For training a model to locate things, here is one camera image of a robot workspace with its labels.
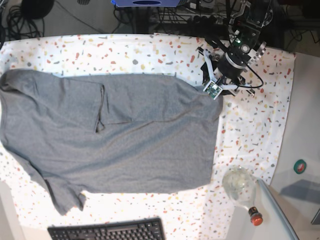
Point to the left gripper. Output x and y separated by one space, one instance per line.
230 66

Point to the grey t-shirt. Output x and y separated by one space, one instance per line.
130 133

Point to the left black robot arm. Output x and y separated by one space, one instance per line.
245 48

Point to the black power strip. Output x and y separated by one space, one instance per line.
207 19

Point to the terrazzo pattern tablecloth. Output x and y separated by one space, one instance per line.
250 132

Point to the clear plastic bottle red cap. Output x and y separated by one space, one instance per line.
240 187

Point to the green tape roll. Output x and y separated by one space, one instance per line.
300 166

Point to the black computer keyboard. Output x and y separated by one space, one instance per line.
145 229

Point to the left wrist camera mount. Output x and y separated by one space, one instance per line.
215 84

